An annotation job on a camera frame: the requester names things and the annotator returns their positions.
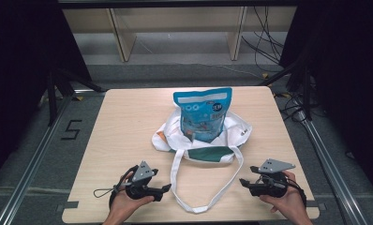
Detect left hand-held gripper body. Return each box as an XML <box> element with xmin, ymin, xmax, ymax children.
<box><xmin>124</xmin><ymin>160</ymin><xmax>164</xmax><ymax>203</ymax></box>

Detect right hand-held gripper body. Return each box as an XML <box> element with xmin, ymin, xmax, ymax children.
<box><xmin>249</xmin><ymin>157</ymin><xmax>297</xmax><ymax>199</ymax></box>

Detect white tote bag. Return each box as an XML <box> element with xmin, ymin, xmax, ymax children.
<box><xmin>151</xmin><ymin>106</ymin><xmax>253</xmax><ymax>215</ymax></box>

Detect blue snack packet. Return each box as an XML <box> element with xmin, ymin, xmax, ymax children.
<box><xmin>172</xmin><ymin>86</ymin><xmax>233</xmax><ymax>144</ymax></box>

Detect person's left hand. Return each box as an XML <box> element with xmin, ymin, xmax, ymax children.
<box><xmin>108</xmin><ymin>171</ymin><xmax>157</xmax><ymax>221</ymax></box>

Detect person's right hand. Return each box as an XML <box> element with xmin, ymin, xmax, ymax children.
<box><xmin>259</xmin><ymin>170</ymin><xmax>305</xmax><ymax>218</ymax></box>

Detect black metal stand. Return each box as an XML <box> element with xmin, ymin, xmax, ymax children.
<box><xmin>259</xmin><ymin>57</ymin><xmax>314</xmax><ymax>122</ymax></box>
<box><xmin>46</xmin><ymin>67</ymin><xmax>105</xmax><ymax>127</ymax></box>

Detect black curtain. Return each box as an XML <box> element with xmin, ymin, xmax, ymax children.
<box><xmin>0</xmin><ymin>0</ymin><xmax>93</xmax><ymax>187</ymax></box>
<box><xmin>278</xmin><ymin>0</ymin><xmax>373</xmax><ymax>204</ymax></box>

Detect light wooden shelf unit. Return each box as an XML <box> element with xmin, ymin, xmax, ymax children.
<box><xmin>62</xmin><ymin>5</ymin><xmax>299</xmax><ymax>63</ymax></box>

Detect black wrist strap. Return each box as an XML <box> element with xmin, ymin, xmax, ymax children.
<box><xmin>286</xmin><ymin>178</ymin><xmax>308</xmax><ymax>208</ymax></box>
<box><xmin>109</xmin><ymin>164</ymin><xmax>140</xmax><ymax>209</ymax></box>

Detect thin grey lanyard loop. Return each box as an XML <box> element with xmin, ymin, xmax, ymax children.
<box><xmin>93</xmin><ymin>186</ymin><xmax>121</xmax><ymax>199</ymax></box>

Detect aluminium rail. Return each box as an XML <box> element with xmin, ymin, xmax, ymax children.
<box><xmin>295</xmin><ymin>111</ymin><xmax>369</xmax><ymax>225</ymax></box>
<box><xmin>0</xmin><ymin>89</ymin><xmax>108</xmax><ymax>225</ymax></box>

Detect black floor cables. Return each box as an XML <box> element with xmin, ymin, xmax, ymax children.
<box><xmin>272</xmin><ymin>90</ymin><xmax>308</xmax><ymax>124</ymax></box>

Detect thin white floor cable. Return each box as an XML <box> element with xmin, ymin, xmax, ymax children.
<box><xmin>202</xmin><ymin>63</ymin><xmax>265</xmax><ymax>80</ymax></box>

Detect bundle of black cables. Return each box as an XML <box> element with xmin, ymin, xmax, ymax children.
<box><xmin>240</xmin><ymin>6</ymin><xmax>286</xmax><ymax>73</ymax></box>

